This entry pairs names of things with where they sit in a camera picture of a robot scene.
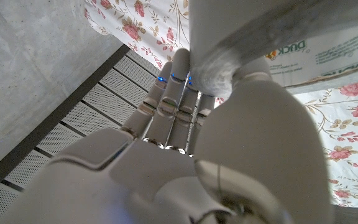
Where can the floral backdrop cloth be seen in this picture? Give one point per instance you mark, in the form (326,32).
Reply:
(337,140)

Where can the grey duct tape roll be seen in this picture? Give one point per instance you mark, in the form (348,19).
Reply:
(228,25)

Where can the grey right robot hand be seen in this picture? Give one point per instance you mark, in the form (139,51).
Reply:
(244,149)

